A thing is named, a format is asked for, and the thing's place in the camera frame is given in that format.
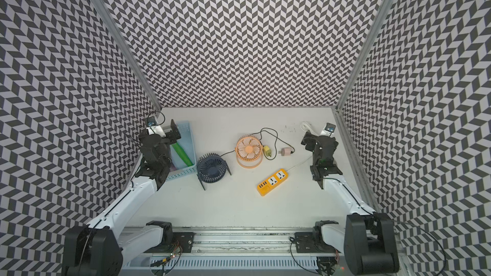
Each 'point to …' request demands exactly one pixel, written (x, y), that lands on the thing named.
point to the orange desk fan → (249, 151)
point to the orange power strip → (272, 181)
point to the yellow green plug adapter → (267, 151)
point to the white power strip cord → (305, 125)
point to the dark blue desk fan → (211, 168)
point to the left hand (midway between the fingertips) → (162, 125)
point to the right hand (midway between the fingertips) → (317, 136)
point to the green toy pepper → (179, 151)
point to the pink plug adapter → (285, 151)
